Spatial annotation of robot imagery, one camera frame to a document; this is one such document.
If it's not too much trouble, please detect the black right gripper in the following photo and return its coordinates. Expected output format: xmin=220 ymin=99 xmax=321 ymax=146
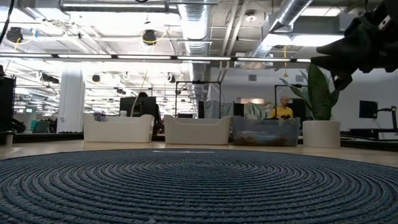
xmin=310 ymin=18 xmax=398 ymax=91

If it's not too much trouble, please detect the black monitor on arm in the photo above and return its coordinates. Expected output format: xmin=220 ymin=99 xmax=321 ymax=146
xmin=359 ymin=100 xmax=379 ymax=119

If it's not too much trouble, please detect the green artificial plant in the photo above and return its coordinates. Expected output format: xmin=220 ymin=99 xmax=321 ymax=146
xmin=279 ymin=63 xmax=341 ymax=121

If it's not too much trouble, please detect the black cabinet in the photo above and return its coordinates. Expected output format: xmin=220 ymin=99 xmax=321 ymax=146
xmin=292 ymin=98 xmax=307 ymax=121

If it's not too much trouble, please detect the white plant pot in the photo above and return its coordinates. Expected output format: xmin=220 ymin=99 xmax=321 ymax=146
xmin=302 ymin=119 xmax=341 ymax=149

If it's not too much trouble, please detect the person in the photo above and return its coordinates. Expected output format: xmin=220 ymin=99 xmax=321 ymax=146
xmin=269 ymin=95 xmax=295 ymax=121
xmin=137 ymin=91 xmax=164 ymax=134

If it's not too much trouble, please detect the black desk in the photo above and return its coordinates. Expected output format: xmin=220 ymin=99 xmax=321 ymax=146
xmin=340 ymin=126 xmax=398 ymax=142

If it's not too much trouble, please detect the translucent grey plastic bin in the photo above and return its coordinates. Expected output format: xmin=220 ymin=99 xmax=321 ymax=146
xmin=231 ymin=115 xmax=302 ymax=147

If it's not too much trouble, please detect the white plastic bin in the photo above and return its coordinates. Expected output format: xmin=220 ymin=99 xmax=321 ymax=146
xmin=164 ymin=114 xmax=233 ymax=146
xmin=83 ymin=113 xmax=155 ymax=144

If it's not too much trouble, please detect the round dark blue woven placemat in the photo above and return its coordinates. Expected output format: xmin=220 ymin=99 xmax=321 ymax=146
xmin=0 ymin=147 xmax=398 ymax=224

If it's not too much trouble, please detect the black ceiling speaker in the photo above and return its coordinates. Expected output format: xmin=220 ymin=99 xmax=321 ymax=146
xmin=5 ymin=26 xmax=24 ymax=44
xmin=142 ymin=29 xmax=158 ymax=47

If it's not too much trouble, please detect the black computer monitor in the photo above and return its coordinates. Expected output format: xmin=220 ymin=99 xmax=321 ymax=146
xmin=119 ymin=96 xmax=157 ymax=118

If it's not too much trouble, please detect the ceiling light strip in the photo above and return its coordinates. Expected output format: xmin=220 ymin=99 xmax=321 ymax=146
xmin=0 ymin=53 xmax=312 ymax=64

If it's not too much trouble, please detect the white round column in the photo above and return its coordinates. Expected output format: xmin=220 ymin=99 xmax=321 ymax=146
xmin=57 ymin=72 xmax=86 ymax=133

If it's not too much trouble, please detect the teal chair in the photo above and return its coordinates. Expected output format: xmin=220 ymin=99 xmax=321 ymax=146
xmin=30 ymin=119 xmax=52 ymax=134

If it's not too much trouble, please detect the black panel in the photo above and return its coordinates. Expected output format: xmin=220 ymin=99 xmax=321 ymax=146
xmin=0 ymin=75 xmax=17 ymax=133

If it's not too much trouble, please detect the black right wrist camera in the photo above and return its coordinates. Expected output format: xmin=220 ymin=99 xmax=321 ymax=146
xmin=365 ymin=0 xmax=398 ymax=43

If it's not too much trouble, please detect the black metal frame stand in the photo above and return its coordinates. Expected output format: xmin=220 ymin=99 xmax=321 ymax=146
xmin=274 ymin=83 xmax=308 ymax=121
xmin=175 ymin=80 xmax=222 ymax=119

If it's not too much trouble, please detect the black cable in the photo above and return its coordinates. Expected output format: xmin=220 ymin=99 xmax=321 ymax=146
xmin=0 ymin=0 xmax=16 ymax=46

